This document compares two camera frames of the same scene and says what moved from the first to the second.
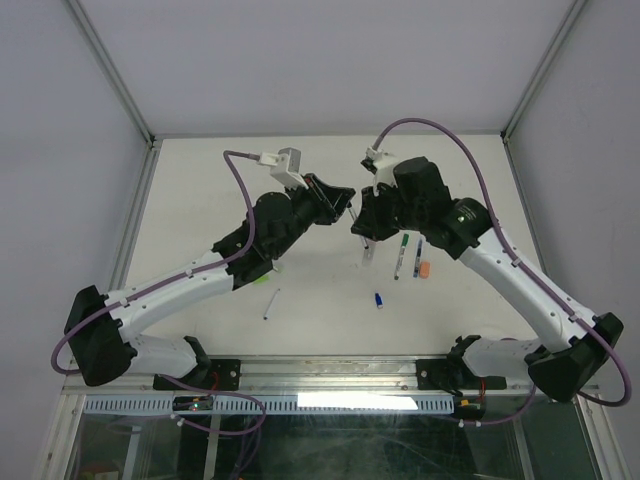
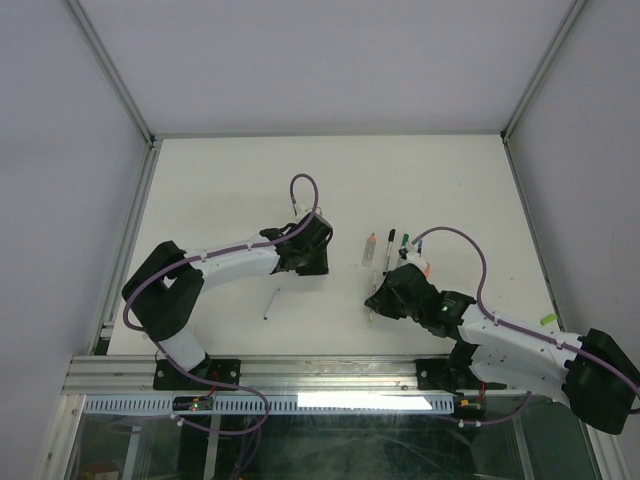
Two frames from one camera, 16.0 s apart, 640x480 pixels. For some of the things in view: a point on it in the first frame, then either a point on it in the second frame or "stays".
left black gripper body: [315, 204] to [314, 263]
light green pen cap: [262, 280] to [548, 319]
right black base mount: [454, 374] stays
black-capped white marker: [361, 236] to [391, 238]
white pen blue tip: [265, 317] stays
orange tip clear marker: [368, 254] stays
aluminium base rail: [307, 376] stays
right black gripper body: [387, 212] to [389, 304]
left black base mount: [221, 375] stays
